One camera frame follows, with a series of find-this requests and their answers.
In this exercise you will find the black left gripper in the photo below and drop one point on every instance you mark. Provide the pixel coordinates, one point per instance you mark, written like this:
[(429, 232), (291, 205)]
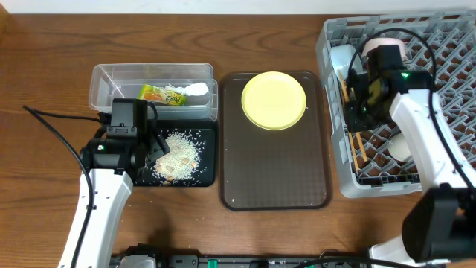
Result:
[(157, 147)]

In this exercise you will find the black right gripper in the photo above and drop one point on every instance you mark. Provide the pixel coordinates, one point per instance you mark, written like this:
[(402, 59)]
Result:
[(354, 103)]

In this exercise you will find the light blue bowl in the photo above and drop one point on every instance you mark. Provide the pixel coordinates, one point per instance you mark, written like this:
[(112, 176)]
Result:
[(340, 58)]

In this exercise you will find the white cup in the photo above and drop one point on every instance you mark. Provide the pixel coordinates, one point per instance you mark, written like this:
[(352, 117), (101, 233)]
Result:
[(399, 149)]

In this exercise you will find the green snack wrapper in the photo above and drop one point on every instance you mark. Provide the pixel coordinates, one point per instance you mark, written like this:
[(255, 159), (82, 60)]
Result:
[(164, 95)]

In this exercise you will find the wooden chopstick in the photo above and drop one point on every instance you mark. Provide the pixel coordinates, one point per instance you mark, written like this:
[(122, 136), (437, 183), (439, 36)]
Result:
[(345, 99), (361, 147)]

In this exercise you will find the white pink rice bowl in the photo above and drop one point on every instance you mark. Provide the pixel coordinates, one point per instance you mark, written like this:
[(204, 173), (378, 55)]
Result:
[(374, 43)]

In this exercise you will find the white tissue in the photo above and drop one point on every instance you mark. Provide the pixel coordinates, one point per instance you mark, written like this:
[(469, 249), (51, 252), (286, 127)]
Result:
[(195, 89)]

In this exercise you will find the yellow plate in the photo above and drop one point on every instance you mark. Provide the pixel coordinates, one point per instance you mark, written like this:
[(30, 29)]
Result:
[(273, 100)]

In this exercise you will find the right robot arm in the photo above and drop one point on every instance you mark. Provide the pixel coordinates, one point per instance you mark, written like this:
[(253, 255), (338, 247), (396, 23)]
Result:
[(441, 226)]

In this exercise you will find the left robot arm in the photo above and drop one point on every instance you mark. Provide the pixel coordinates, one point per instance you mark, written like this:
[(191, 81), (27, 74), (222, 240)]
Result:
[(103, 196)]

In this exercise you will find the black waste tray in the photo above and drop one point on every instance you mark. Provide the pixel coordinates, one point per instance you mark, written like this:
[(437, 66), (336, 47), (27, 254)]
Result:
[(209, 135)]

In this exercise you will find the grey dishwasher rack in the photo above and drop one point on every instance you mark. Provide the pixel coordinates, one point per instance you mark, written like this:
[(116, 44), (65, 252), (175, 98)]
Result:
[(452, 38)]

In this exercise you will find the clear plastic waste bin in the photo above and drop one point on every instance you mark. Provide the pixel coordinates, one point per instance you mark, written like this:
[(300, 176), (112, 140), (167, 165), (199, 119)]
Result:
[(125, 80)]

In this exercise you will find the rice and nuts pile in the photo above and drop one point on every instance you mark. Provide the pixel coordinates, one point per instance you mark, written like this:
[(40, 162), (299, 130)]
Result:
[(185, 162)]

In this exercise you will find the brown serving tray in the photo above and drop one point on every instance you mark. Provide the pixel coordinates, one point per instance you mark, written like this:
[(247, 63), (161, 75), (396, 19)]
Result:
[(262, 170)]

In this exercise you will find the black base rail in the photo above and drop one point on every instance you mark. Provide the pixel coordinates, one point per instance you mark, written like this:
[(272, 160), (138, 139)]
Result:
[(165, 257)]

